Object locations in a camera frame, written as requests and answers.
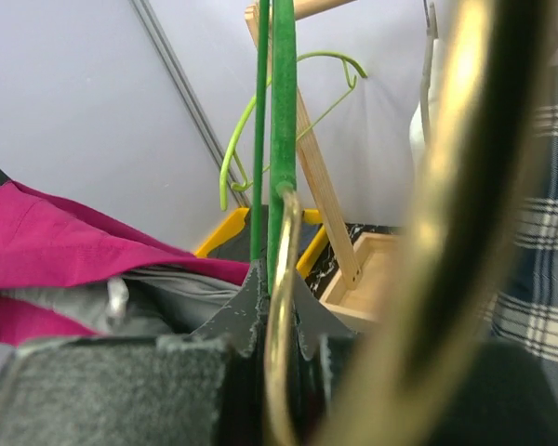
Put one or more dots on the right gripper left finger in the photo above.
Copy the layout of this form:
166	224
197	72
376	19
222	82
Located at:
202	388

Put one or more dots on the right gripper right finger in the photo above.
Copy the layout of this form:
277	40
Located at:
426	380

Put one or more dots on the magenta pleated skirt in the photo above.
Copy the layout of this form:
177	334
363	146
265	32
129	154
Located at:
49	241

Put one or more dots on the green velvet hanger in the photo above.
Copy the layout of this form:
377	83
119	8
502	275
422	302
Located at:
476	170

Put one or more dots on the white garment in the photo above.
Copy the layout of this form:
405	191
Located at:
416	141

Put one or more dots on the grey hanger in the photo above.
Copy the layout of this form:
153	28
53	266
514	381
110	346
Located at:
426	77

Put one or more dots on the navy plaid garment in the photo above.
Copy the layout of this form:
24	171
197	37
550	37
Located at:
526	309

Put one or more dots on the yellow plastic tray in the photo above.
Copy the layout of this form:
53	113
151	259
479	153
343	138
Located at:
235	222

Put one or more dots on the wooden clothes rack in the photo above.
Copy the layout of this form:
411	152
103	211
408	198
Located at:
356	282

